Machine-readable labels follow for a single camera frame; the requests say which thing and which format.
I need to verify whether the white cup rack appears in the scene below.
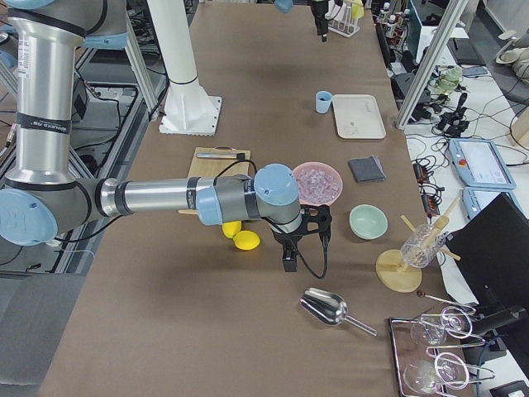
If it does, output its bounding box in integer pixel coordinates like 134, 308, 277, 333
326, 0, 360, 38

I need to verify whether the metal ice scoop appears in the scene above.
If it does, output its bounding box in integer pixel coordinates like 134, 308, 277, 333
299, 287, 378, 337

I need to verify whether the cream rabbit tray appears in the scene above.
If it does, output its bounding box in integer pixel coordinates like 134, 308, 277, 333
332, 94, 386, 140

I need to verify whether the clear textured glass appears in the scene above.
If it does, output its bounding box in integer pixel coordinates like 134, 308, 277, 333
400, 224, 446, 269

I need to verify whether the blue plastic cup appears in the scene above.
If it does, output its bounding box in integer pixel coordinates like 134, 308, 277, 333
315, 91, 333, 114

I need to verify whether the pink bowl of ice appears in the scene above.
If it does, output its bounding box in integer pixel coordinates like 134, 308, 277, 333
293, 161, 343, 206

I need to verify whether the grey folded cloth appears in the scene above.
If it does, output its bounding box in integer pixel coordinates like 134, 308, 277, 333
348, 155, 386, 183

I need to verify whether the teach pendant tablet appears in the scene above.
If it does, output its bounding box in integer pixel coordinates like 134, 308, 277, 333
448, 138, 517, 190
462, 186, 521, 220

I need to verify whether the aluminium frame post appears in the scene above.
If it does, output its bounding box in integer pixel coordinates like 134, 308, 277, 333
395, 0, 468, 131

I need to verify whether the green ceramic bowl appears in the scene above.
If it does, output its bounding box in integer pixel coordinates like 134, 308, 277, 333
349, 204, 388, 240

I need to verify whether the metal wine glass rack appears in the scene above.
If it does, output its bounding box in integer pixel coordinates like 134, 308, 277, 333
388, 304, 495, 396

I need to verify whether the wooden cup stand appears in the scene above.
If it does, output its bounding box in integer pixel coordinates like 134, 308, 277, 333
375, 197, 460, 293

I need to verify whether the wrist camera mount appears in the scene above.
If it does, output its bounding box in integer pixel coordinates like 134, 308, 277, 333
298, 204, 332, 248

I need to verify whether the metal rod black cap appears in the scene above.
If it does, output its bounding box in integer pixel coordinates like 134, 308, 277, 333
195, 152, 246, 160

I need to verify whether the black monitor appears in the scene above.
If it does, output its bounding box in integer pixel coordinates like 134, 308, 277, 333
447, 193, 528, 309

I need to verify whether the yellow cup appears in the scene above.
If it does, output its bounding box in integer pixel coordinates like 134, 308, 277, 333
350, 0, 365, 20

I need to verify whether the yellow lemon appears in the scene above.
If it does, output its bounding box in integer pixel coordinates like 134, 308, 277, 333
222, 221, 242, 239
233, 230, 260, 251

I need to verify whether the wooden cutting board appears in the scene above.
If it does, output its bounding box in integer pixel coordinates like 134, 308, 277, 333
179, 146, 251, 215

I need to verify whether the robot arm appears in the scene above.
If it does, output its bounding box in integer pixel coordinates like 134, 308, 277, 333
273, 0, 329, 41
1, 1, 308, 246

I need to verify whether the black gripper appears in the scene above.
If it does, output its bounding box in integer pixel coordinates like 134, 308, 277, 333
270, 225, 303, 272
311, 0, 329, 36

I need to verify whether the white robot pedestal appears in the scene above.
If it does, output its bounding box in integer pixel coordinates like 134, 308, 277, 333
148, 0, 222, 136

